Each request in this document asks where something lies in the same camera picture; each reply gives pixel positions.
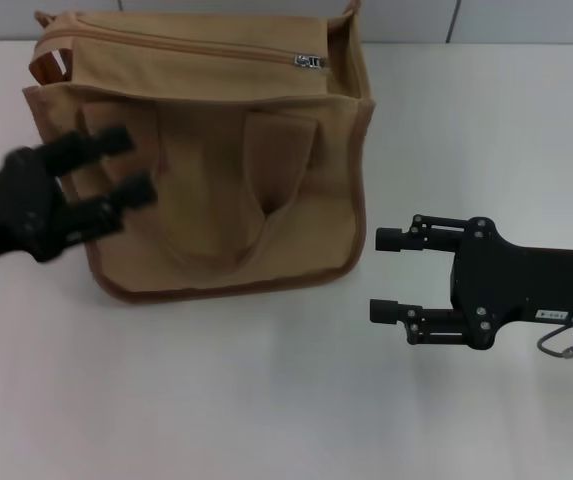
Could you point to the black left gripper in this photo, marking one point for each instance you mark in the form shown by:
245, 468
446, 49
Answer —
11, 210

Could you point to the silver metal zipper pull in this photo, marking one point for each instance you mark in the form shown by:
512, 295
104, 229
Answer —
310, 61

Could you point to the khaki canvas food bag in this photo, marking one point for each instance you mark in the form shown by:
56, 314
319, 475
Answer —
226, 200

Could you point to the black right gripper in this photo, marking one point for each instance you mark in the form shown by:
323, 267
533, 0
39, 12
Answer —
516, 285

